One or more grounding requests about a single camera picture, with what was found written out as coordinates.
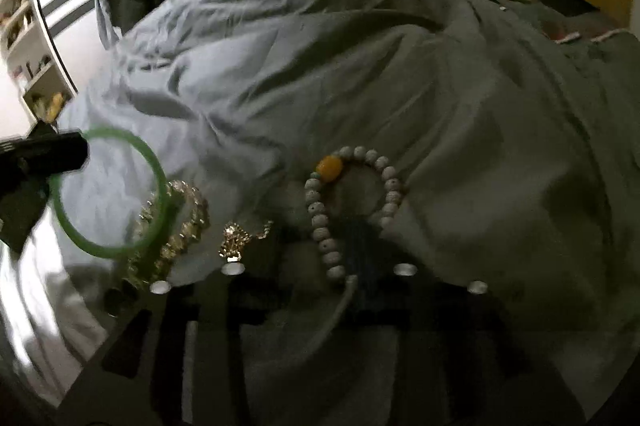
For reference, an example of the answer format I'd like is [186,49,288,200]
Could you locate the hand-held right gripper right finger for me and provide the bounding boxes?
[345,226,586,426]

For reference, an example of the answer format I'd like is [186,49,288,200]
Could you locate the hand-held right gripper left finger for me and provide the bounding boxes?
[65,223,323,426]

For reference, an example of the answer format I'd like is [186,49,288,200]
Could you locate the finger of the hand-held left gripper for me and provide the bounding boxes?
[0,175,55,257]
[0,130,89,175]

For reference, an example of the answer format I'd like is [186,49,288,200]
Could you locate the white bead bracelet amber bead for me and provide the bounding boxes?
[304,146,407,337]

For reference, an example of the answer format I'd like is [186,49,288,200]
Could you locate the green jade bangle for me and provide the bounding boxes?
[49,127,169,259]

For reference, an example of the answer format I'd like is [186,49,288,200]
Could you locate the white shelf unit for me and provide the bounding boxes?
[0,0,77,113]

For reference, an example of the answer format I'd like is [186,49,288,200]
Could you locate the grey blanket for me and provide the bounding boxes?
[10,0,640,426]

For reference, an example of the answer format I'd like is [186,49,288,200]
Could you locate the gold pendant necklace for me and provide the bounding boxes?
[218,220,275,259]

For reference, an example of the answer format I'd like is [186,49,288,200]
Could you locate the gold chain bracelet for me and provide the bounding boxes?
[125,180,211,287]

